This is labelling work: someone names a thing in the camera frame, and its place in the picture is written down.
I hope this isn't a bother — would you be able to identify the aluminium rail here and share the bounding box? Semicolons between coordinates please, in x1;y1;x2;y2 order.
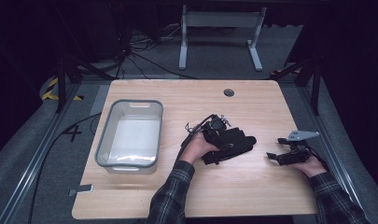
296;86;371;224
0;83;82;224

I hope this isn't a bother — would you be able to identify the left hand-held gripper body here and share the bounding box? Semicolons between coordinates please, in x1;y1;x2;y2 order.
202;114;233;149

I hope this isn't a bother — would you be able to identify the black metal stand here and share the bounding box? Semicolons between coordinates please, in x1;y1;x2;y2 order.
270;58;322;117
54;55;117;114

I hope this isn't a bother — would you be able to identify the right hand-held gripper black cable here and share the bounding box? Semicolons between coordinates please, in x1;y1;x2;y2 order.
303;144;329;173

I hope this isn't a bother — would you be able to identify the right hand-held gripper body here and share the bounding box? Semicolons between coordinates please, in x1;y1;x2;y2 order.
275;130;321;166

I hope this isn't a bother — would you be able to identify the person's left hand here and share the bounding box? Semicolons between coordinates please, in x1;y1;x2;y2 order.
178;132;221;165

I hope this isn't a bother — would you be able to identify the yellow black striped tape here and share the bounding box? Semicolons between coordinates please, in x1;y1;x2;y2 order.
41;77;85;102

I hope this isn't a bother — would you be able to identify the bundle of floor cables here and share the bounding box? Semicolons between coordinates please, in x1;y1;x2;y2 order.
114;23;200;80

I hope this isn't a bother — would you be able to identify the long black floor cable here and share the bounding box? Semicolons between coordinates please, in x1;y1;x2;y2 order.
27;111;103;224

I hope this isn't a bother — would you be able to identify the person's right hand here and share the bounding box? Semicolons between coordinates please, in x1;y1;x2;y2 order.
291;155;328;179

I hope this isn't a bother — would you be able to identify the white plastic bin grey rim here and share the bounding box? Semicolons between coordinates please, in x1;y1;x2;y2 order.
94;99;164;175

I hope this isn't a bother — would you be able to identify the grey metal desk frame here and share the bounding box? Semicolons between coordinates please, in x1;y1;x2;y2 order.
178;4;268;72

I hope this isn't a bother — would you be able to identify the small grey metal bracket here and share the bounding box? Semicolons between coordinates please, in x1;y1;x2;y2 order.
67;184;94;197

